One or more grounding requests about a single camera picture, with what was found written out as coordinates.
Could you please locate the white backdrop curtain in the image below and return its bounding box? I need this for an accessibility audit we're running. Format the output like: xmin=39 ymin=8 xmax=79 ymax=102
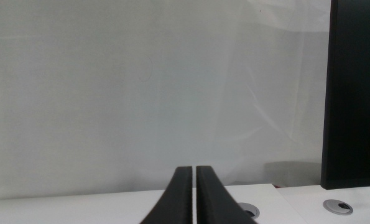
xmin=0 ymin=0 xmax=332 ymax=202

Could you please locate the grey round table grommet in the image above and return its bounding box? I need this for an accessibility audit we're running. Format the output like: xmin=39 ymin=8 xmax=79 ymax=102
xmin=237 ymin=202 xmax=261 ymax=220
xmin=322 ymin=198 xmax=354 ymax=216

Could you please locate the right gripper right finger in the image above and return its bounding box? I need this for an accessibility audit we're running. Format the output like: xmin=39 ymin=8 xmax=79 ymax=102
xmin=195 ymin=165 xmax=258 ymax=224

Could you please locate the black monitor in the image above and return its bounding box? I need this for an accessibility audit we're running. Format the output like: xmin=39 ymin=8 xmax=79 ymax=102
xmin=320 ymin=0 xmax=370 ymax=190

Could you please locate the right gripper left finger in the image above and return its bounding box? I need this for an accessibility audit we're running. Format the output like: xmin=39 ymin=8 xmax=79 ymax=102
xmin=139 ymin=166 xmax=193 ymax=224

